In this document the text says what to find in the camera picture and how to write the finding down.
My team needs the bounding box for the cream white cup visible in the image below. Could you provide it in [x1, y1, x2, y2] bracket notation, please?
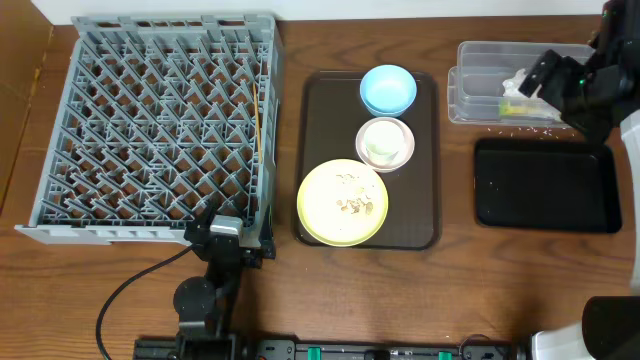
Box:
[364, 121, 404, 163]

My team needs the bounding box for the white napkin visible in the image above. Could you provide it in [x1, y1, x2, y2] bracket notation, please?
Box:
[502, 68, 527, 99]

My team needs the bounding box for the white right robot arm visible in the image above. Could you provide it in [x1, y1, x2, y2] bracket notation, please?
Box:
[517, 0, 639, 360]

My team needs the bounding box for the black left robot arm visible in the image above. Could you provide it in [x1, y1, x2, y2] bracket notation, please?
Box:
[173, 204, 276, 339]

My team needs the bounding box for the grey dishwasher rack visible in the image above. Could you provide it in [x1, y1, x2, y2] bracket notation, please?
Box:
[20, 13, 284, 245]

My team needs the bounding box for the black tray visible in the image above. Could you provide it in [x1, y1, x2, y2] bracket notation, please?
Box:
[474, 138, 622, 234]

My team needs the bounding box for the clear plastic bin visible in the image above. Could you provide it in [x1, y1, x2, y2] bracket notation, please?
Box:
[447, 41, 593, 128]

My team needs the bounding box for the yellow plate with crumbs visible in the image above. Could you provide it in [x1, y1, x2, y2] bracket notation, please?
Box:
[296, 159, 389, 247]

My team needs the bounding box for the dark brown serving tray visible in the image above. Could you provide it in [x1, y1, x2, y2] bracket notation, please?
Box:
[296, 71, 441, 251]

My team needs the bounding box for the light blue bowl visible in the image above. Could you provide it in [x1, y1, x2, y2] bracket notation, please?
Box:
[359, 65, 417, 117]

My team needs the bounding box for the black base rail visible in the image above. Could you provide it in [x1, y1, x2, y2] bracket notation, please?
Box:
[132, 337, 532, 360]

